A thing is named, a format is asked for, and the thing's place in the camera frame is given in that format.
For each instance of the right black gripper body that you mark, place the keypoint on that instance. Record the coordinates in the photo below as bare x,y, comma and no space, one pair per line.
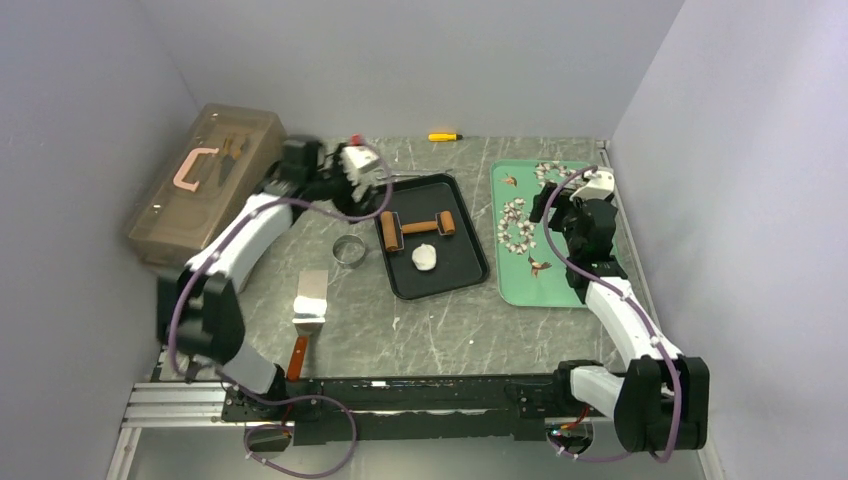
565,218

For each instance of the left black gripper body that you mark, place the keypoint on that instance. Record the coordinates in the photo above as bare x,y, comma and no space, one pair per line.
333,186

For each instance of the wooden double-ended dough roller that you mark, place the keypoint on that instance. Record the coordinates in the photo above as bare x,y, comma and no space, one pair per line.
393,231

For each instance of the black baking tray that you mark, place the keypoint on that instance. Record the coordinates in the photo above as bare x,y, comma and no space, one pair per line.
460,258

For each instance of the white dough ball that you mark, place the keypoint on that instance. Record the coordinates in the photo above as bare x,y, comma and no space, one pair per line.
424,257

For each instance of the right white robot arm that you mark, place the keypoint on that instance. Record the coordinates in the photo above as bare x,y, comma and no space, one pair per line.
660,403

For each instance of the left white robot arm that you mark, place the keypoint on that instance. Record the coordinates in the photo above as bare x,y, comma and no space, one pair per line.
199,318

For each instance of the green floral tray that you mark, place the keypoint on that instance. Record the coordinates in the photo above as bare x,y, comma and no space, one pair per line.
529,274

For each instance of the translucent brown toolbox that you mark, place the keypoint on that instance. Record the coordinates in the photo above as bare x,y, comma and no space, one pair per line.
226,153

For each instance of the silver wrench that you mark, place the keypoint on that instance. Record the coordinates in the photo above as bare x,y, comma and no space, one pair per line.
383,177

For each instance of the yellow screwdriver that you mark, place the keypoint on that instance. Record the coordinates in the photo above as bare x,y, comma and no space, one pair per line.
444,137

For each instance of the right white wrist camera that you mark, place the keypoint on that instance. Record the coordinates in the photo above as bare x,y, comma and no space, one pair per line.
598,184

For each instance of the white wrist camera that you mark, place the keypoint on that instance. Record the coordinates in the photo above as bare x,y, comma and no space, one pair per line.
358,160
598,184

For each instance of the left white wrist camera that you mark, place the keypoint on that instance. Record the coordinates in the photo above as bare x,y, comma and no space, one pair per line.
358,160

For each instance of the metal ring cutter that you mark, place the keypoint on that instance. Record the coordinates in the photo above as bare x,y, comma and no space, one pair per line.
349,251

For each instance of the metal spatula orange handle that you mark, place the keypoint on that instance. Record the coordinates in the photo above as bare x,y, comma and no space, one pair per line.
309,315

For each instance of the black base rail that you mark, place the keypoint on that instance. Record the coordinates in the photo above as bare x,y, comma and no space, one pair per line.
521,407

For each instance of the aluminium frame rail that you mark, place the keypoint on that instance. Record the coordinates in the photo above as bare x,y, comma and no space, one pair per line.
174,405

